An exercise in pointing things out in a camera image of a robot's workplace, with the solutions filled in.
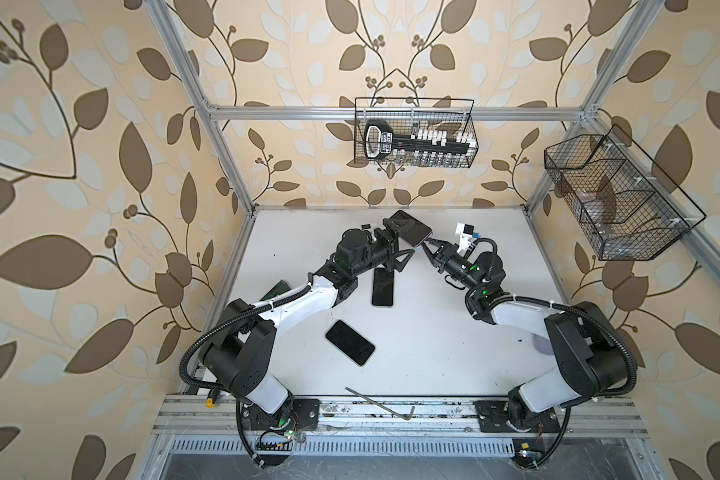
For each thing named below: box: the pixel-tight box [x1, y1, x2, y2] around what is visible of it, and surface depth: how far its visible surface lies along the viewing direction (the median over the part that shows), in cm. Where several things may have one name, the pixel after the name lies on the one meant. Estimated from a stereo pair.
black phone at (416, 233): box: [390, 210, 434, 248], surface depth 80 cm
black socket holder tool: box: [364, 120, 478, 161], surface depth 84 cm
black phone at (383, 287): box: [372, 267, 394, 307], surface depth 99 cm
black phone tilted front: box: [325, 320, 376, 366], surface depth 88 cm
